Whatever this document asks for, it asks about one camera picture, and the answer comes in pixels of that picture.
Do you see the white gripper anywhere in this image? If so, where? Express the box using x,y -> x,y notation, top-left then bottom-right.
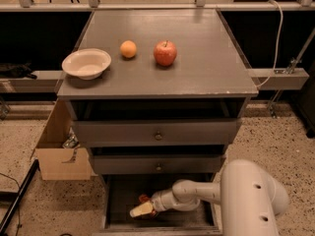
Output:
130,189 -> 177,217

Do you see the red coke can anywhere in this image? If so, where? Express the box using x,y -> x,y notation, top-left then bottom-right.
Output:
139,194 -> 158,217

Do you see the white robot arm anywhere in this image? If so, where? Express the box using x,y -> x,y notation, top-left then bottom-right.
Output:
130,159 -> 289,236

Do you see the grey open bottom drawer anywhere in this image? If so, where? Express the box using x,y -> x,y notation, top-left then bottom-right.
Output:
92,173 -> 222,236

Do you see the grey middle drawer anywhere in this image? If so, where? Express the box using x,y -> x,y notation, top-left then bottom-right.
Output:
90,154 -> 223,174

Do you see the grey top drawer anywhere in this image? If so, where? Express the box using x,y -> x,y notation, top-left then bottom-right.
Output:
72,119 -> 240,148

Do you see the grey wooden drawer cabinet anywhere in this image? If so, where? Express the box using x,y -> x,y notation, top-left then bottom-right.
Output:
56,9 -> 259,236

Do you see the cardboard box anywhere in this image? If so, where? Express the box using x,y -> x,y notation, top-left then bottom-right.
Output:
34,100 -> 92,181

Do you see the black bar on floor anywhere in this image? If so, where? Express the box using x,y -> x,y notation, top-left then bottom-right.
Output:
0,159 -> 39,236

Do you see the white bowl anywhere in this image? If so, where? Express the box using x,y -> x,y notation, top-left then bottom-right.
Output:
62,48 -> 111,80

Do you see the red apple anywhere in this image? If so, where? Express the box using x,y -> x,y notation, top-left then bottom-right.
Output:
154,40 -> 177,67

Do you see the orange fruit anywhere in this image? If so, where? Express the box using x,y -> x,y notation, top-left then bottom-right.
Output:
120,40 -> 137,58

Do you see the black cloth on shelf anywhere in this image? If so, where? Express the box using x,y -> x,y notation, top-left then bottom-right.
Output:
0,63 -> 37,80

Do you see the white cable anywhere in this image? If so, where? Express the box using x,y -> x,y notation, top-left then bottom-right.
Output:
253,0 -> 284,90

